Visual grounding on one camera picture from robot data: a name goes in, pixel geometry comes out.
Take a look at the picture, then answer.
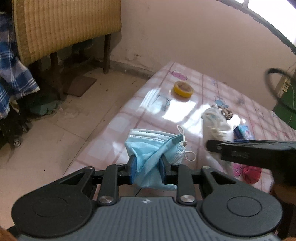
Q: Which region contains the blue surgical mask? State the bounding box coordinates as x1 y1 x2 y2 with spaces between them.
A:
125 126 197 191

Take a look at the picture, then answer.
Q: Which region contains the pink sock in bag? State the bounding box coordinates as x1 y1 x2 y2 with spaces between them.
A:
232 163 262 184

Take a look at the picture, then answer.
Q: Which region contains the blue tissue pack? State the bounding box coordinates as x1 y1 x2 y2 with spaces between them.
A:
234 125 254 140

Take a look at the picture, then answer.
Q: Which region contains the white cloth bag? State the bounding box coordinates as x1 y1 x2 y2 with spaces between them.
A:
202 105 234 176

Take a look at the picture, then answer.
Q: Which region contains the pink checkered tablecloth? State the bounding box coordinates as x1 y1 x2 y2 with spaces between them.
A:
62 61 296 195

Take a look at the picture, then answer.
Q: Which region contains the yellow tape roll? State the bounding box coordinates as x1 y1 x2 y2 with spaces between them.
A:
173 81 194 98

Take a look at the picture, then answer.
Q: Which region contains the blue plaid cloth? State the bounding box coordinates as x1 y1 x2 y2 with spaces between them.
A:
1 12 40 118

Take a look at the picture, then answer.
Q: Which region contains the woven rattan chair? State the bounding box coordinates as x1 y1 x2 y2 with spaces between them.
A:
11 1 121 99

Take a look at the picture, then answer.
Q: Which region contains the white power cable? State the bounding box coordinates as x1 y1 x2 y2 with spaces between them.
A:
285 64 296 126

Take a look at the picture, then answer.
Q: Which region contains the wall power socket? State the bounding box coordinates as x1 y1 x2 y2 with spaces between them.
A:
275 77 290 93

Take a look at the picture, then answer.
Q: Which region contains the key bundle with cord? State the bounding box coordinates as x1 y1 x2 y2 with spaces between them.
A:
212 104 233 120

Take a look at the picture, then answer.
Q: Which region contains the window with dark frame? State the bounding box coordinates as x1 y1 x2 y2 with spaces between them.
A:
222 0 295 53

